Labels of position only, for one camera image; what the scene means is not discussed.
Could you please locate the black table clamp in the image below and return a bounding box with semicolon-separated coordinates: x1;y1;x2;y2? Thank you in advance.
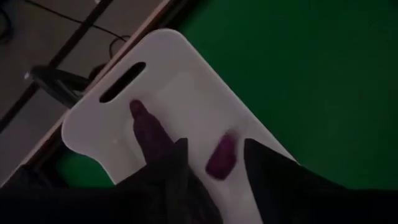
24;63;108;109

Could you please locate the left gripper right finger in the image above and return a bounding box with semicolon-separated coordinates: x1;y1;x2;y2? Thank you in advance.
244;138;346;224

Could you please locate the large dark purple eggplant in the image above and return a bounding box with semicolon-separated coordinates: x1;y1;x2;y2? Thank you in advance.
129;99;180;166

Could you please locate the small purple eggplant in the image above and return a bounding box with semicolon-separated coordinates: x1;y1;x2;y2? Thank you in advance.
205;132;239;181

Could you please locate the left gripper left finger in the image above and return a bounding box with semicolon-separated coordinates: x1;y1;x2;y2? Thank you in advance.
114;138;223;224

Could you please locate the long black floor cable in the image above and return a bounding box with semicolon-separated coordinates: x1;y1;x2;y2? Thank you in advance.
23;0;131;60

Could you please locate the white plastic cutting board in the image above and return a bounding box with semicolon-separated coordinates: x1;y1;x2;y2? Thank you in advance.
61;28;301;224

